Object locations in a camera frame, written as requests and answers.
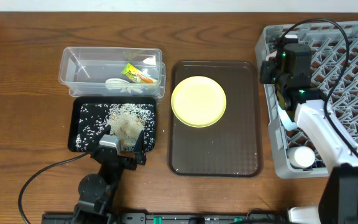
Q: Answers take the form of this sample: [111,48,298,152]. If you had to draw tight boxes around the white bowl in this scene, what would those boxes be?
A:
[277,106,298,131]

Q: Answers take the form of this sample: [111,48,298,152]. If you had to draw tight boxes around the black waste tray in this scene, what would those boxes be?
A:
[68,96,157,152]

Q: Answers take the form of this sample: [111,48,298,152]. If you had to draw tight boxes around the rice and food scraps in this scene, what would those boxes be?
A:
[73,103,156,152]

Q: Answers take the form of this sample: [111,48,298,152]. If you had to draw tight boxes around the white cup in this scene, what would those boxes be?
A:
[287,146,315,169]

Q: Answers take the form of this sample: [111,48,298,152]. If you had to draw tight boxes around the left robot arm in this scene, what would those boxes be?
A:
[71,126,146,224]

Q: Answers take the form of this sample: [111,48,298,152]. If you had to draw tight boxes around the white napkin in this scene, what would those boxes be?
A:
[105,78,146,95]

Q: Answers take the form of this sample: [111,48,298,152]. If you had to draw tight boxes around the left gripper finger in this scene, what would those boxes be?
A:
[133,131,147,166]
[94,125,111,146]

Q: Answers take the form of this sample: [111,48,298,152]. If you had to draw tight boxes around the yellow plate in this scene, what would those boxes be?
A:
[171,76,227,128]

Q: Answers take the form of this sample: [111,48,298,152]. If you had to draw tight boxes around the green snack wrapper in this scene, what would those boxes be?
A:
[121,63,157,84]

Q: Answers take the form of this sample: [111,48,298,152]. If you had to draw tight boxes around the grey dishwasher rack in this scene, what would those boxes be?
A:
[264,21,358,179]

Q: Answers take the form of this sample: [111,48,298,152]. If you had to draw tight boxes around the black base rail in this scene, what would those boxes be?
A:
[41,212,289,224]

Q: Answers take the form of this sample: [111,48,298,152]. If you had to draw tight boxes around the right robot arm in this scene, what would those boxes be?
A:
[260,42,358,223]

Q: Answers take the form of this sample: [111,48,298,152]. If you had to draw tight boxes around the brown serving tray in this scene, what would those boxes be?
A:
[168,60,263,178]

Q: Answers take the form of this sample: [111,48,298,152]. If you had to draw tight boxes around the clear plastic bin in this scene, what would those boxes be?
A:
[58,47,166,98]

